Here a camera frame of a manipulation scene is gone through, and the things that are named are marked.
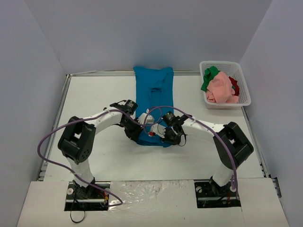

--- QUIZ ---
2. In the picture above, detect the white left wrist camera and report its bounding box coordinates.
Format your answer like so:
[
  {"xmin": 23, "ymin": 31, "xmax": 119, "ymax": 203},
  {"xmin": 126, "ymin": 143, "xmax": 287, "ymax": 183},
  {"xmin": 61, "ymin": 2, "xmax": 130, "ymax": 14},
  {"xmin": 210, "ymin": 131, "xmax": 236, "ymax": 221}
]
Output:
[{"xmin": 138, "ymin": 113, "xmax": 154, "ymax": 124}]

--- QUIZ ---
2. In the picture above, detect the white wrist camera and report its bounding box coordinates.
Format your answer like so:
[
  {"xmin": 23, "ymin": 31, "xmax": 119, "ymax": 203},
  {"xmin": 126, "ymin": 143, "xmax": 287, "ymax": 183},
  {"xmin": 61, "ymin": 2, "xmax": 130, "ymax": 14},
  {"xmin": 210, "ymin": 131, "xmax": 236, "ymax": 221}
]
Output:
[
  {"xmin": 138, "ymin": 113, "xmax": 154, "ymax": 124},
  {"xmin": 149, "ymin": 123, "xmax": 166, "ymax": 138}
]

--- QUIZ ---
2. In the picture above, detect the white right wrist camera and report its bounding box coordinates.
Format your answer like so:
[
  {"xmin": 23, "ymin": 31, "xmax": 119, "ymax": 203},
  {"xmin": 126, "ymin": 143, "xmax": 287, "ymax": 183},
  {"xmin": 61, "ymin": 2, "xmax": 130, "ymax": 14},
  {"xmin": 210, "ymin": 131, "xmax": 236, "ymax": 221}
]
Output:
[{"xmin": 149, "ymin": 123, "xmax": 166, "ymax": 138}]

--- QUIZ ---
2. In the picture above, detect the red t shirt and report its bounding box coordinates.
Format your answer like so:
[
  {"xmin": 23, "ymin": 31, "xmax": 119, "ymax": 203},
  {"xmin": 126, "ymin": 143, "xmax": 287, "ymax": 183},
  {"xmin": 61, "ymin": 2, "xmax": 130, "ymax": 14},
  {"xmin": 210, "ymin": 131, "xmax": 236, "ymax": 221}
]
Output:
[{"xmin": 229, "ymin": 77, "xmax": 240, "ymax": 96}]

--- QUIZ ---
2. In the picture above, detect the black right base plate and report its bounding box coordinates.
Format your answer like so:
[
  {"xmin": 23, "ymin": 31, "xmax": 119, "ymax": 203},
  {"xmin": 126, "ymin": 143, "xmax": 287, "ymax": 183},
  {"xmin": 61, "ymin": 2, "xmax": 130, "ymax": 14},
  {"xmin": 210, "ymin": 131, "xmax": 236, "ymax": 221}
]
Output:
[{"xmin": 194, "ymin": 180, "xmax": 241, "ymax": 209}]

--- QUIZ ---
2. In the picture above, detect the pink t shirt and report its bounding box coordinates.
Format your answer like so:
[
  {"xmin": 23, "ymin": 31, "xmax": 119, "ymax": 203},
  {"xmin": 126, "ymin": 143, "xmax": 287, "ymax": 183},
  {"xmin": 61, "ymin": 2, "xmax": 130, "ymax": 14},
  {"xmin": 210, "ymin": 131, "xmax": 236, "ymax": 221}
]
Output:
[{"xmin": 206, "ymin": 71, "xmax": 239, "ymax": 104}]

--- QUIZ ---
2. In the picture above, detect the thin black cable loop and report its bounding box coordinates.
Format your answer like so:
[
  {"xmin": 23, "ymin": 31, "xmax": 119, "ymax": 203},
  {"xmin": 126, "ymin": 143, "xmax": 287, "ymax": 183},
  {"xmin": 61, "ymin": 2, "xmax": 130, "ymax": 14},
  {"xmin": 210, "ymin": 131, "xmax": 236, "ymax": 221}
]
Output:
[{"xmin": 70, "ymin": 198, "xmax": 86, "ymax": 223}]

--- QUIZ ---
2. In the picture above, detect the green t shirt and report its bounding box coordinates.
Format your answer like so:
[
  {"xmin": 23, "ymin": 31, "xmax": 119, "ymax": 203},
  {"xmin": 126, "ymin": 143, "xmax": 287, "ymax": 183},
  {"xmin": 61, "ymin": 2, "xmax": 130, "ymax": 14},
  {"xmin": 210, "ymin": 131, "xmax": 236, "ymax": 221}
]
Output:
[{"xmin": 201, "ymin": 66, "xmax": 220, "ymax": 92}]

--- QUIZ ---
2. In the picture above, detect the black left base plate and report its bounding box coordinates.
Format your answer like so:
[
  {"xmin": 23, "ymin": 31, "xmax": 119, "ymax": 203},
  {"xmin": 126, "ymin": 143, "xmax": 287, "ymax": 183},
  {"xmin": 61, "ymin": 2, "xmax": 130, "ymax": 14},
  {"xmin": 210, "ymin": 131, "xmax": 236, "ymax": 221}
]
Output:
[{"xmin": 64, "ymin": 182, "xmax": 109, "ymax": 211}]

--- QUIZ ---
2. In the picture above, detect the blue t shirt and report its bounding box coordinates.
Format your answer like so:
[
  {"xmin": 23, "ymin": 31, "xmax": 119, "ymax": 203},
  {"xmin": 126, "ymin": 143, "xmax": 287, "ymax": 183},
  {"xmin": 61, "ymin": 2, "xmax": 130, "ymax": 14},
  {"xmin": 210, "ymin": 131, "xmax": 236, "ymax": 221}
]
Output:
[{"xmin": 133, "ymin": 66, "xmax": 176, "ymax": 148}]

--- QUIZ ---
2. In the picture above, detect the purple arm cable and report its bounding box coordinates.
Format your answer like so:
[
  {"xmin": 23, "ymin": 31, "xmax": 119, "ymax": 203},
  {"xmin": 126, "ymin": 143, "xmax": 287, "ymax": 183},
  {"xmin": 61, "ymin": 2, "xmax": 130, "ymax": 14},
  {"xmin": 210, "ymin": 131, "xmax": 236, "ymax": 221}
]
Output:
[
  {"xmin": 37, "ymin": 109, "xmax": 145, "ymax": 206},
  {"xmin": 143, "ymin": 106, "xmax": 239, "ymax": 192}
]

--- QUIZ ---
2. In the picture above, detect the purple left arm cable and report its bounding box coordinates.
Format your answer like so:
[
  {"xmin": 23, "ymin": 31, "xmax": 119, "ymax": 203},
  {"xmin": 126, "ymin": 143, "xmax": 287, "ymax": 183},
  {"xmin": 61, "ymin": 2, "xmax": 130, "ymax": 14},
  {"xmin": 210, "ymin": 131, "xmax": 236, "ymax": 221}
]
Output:
[{"xmin": 37, "ymin": 109, "xmax": 145, "ymax": 206}]

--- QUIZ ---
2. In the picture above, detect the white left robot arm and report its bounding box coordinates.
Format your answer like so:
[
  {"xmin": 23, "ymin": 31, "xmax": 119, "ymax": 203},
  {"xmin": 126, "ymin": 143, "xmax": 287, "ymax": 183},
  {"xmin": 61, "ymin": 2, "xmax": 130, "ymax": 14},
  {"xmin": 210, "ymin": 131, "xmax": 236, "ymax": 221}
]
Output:
[{"xmin": 58, "ymin": 100, "xmax": 143, "ymax": 198}]

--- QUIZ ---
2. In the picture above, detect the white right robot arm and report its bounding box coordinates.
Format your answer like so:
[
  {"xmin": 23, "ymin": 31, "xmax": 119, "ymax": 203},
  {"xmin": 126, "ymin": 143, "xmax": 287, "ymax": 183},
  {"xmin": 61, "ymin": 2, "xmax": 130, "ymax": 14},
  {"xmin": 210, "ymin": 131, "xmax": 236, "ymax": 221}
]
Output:
[{"xmin": 161, "ymin": 111, "xmax": 254, "ymax": 195}]

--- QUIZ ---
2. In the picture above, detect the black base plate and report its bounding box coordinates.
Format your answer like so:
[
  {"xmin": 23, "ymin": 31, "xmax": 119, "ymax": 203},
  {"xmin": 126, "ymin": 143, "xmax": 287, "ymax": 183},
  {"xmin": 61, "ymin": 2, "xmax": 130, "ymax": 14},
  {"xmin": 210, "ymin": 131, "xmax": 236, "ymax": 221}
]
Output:
[
  {"xmin": 194, "ymin": 180, "xmax": 241, "ymax": 209},
  {"xmin": 64, "ymin": 182, "xmax": 109, "ymax": 211}
]

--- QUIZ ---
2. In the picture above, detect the white plastic laundry basket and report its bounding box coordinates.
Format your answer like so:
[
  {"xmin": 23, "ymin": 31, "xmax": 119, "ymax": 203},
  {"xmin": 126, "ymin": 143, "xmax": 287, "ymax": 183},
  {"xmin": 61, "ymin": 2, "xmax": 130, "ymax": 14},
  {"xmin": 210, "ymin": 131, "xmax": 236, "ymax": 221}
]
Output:
[{"xmin": 199, "ymin": 61, "xmax": 251, "ymax": 109}]

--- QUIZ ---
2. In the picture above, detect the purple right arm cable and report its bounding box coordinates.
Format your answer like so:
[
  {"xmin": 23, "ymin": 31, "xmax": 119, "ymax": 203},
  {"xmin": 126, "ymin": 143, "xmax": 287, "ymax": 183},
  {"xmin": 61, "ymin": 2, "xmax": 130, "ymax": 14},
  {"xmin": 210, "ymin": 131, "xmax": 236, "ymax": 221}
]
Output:
[{"xmin": 143, "ymin": 106, "xmax": 239, "ymax": 192}]

